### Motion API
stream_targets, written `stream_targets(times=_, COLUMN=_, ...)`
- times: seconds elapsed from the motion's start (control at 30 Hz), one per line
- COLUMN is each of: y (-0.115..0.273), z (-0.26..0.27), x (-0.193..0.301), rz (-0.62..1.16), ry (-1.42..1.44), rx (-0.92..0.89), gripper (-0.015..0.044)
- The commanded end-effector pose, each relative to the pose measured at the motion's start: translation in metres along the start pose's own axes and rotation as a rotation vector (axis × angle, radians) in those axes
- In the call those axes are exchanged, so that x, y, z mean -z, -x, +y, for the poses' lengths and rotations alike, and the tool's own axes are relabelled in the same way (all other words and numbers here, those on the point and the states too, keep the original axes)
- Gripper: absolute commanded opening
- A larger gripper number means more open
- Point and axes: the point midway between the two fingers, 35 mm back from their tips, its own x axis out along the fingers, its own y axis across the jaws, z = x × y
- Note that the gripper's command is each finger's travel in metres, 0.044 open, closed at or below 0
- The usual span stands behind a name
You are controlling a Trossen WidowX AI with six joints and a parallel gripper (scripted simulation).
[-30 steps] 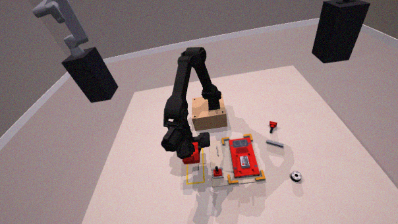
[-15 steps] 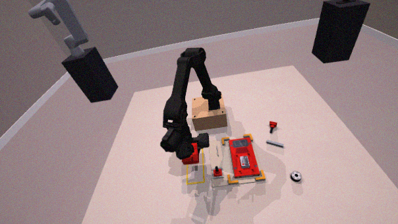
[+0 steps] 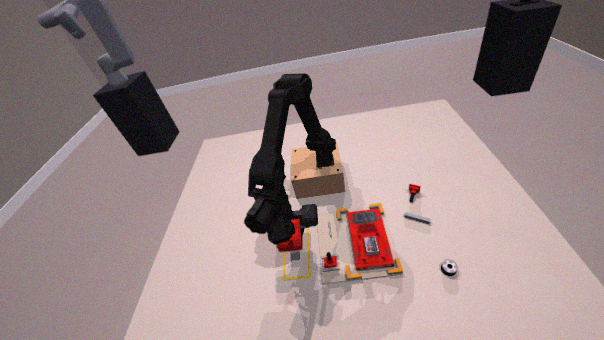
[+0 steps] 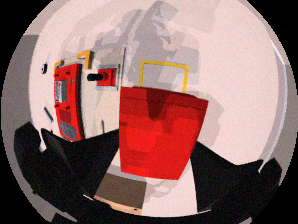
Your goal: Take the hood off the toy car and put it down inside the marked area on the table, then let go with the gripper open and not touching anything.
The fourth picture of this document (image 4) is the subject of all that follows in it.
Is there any yellow rectangular outline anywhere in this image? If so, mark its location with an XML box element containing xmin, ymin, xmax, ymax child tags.
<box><xmin>138</xmin><ymin>60</ymin><xmax>189</xmax><ymax>93</ymax></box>

